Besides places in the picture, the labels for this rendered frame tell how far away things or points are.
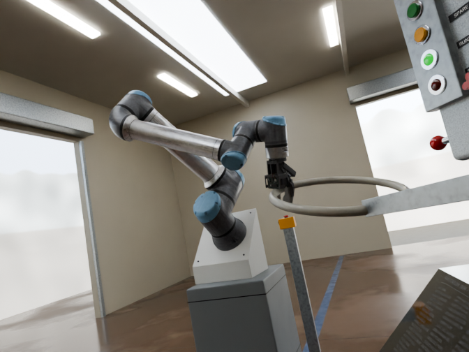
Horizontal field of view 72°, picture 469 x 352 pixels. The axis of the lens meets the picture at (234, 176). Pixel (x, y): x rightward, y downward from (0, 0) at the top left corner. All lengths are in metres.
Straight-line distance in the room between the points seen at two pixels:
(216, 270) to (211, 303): 0.16
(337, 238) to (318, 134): 2.36
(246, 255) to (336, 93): 6.56
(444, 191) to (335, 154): 6.80
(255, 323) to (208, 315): 0.23
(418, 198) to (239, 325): 1.01
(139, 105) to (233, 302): 0.99
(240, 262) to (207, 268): 0.19
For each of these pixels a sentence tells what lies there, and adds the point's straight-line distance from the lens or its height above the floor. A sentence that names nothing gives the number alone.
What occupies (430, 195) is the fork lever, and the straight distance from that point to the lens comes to 0.85.
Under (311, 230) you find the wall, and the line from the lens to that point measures 7.61.
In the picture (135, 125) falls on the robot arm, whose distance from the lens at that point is 1.43.
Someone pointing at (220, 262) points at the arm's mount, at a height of 0.94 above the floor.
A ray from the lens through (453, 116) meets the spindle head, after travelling 0.73.
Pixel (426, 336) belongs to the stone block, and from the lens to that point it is 1.10.
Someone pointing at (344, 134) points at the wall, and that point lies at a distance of 7.64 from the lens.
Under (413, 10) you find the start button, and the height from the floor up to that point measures 1.45.
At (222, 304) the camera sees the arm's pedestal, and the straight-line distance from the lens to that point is 1.61.
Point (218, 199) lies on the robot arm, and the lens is 1.54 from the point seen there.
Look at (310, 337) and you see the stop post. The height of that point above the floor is 0.19.
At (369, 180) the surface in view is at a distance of 1.41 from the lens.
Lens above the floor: 1.12
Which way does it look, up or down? 8 degrees up
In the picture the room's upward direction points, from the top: 11 degrees counter-clockwise
